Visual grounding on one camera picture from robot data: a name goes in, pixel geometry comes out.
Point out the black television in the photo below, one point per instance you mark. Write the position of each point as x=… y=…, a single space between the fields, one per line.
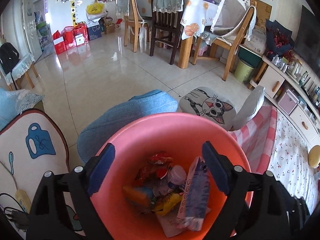
x=308 y=35

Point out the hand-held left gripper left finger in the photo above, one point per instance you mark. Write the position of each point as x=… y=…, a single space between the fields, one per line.
x=100 y=170

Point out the light wooden chair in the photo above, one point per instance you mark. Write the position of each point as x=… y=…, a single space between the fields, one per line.
x=132 y=22

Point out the dark wooden chair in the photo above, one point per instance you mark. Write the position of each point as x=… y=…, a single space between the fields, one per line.
x=165 y=25

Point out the cartoon print sofa cushion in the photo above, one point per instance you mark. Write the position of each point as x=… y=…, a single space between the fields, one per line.
x=32 y=155

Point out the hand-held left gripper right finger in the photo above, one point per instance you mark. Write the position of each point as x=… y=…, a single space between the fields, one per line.
x=216 y=167

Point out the cat print chair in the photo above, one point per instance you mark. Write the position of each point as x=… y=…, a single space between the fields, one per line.
x=212 y=105

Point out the person's leg blue trousers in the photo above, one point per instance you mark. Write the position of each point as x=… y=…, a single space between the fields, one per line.
x=125 y=120

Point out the white door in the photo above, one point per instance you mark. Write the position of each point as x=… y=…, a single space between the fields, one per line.
x=31 y=25

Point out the light blue lace cloth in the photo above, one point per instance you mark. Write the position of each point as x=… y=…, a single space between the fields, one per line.
x=17 y=102

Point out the gold framed picture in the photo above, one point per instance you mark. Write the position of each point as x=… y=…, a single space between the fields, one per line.
x=261 y=12

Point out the pack of small silver bottles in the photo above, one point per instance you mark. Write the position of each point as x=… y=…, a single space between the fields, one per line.
x=279 y=62

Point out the giraffe height chart sticker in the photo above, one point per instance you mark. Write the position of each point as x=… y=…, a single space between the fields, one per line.
x=72 y=2

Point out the wooden chair with cushion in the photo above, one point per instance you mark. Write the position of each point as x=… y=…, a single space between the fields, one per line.
x=235 y=45

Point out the small red snack wrapper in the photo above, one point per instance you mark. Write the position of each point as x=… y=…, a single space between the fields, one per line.
x=160 y=158

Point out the dining table orange-print cloth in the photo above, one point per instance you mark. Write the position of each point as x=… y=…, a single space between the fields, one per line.
x=197 y=20

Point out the yellow pear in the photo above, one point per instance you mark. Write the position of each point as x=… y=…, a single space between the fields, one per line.
x=314 y=156

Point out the red gift bag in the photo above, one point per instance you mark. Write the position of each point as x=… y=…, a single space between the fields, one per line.
x=68 y=37
x=80 y=33
x=59 y=43

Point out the white lace food cover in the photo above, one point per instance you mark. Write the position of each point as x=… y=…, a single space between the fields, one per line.
x=232 y=5

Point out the yellow shopping bag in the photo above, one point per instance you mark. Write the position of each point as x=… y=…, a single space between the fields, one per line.
x=95 y=10

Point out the white printed sack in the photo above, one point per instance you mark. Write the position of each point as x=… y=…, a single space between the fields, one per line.
x=256 y=41

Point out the dark blue flower bouquet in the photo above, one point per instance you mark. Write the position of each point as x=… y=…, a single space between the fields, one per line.
x=280 y=37

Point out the lavender storage box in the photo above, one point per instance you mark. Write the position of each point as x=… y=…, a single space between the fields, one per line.
x=288 y=102

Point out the white paper sheet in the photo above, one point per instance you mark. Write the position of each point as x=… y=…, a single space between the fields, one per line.
x=170 y=226

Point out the cardboard box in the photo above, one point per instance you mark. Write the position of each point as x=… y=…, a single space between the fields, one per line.
x=109 y=28

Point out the black backpack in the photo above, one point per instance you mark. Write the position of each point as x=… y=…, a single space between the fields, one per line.
x=8 y=57

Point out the gold foil packet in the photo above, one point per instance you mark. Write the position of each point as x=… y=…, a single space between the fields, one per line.
x=138 y=196

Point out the large red snack wrapper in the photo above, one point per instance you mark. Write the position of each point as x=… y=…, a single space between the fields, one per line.
x=150 y=173

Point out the pink plastic bucket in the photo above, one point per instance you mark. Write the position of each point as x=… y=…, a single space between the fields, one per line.
x=160 y=135

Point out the white television cabinet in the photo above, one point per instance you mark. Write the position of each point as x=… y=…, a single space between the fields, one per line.
x=280 y=85

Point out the black charger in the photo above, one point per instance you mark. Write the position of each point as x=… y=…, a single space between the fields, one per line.
x=16 y=217

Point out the lace covered stool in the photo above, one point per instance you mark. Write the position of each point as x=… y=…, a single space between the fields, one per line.
x=22 y=66

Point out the white milk carton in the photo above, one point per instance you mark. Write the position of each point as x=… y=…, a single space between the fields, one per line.
x=195 y=195

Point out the yellow green snack wrapper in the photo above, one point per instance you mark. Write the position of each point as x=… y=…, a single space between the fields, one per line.
x=167 y=203

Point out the light green waste bin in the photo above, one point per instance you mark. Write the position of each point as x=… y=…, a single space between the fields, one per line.
x=243 y=71

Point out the dark green storage box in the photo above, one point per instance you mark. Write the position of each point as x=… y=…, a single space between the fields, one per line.
x=250 y=56

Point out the small white plastic bottle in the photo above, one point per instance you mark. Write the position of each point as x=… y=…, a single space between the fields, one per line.
x=176 y=176

